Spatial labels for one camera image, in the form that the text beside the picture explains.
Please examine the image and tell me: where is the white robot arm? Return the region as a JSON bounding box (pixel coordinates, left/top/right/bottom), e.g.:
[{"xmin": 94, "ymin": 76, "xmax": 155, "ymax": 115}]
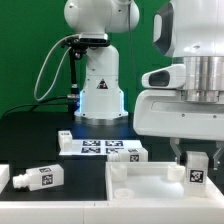
[{"xmin": 64, "ymin": 0, "xmax": 224, "ymax": 152}]

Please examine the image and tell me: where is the grey looped cable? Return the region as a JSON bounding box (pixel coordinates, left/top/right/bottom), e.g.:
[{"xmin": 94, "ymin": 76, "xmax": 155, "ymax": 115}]
[{"xmin": 33, "ymin": 34, "xmax": 80, "ymax": 102}]

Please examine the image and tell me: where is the white fence wall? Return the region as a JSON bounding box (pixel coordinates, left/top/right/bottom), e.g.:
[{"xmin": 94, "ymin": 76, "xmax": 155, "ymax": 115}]
[
  {"xmin": 0, "ymin": 202, "xmax": 224, "ymax": 224},
  {"xmin": 0, "ymin": 164, "xmax": 10, "ymax": 193}
]

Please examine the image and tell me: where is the white left fence wall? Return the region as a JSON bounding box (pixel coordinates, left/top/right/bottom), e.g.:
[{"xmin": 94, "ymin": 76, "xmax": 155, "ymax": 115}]
[{"xmin": 0, "ymin": 164, "xmax": 10, "ymax": 193}]

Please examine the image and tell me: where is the white square tabletop tray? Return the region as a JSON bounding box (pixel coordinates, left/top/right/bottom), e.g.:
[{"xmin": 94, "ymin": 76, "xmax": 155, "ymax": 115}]
[{"xmin": 105, "ymin": 162, "xmax": 224, "ymax": 201}]

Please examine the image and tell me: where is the black cable on table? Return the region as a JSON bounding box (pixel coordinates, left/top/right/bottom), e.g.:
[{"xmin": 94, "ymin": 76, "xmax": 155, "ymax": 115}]
[{"xmin": 1, "ymin": 95, "xmax": 70, "ymax": 118}]

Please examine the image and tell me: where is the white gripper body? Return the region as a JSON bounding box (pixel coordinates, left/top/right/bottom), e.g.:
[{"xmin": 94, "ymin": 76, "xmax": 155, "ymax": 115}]
[{"xmin": 133, "ymin": 89, "xmax": 224, "ymax": 141}]

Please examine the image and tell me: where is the white front fence wall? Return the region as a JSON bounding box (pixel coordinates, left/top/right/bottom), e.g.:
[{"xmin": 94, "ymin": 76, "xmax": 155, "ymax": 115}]
[{"xmin": 0, "ymin": 202, "xmax": 224, "ymax": 224}]

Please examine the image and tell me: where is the black camera stand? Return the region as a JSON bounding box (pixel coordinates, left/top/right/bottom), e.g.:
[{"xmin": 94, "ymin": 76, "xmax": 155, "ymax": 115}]
[{"xmin": 61, "ymin": 34, "xmax": 110, "ymax": 114}]

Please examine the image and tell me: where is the white marker base plate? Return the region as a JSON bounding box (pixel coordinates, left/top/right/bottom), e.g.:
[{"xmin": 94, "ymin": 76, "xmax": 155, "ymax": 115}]
[{"xmin": 59, "ymin": 139, "xmax": 142, "ymax": 155}]

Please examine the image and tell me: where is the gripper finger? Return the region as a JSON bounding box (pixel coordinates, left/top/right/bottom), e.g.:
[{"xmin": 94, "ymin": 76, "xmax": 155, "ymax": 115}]
[
  {"xmin": 209, "ymin": 141, "xmax": 224, "ymax": 170},
  {"xmin": 170, "ymin": 138, "xmax": 186, "ymax": 165}
]

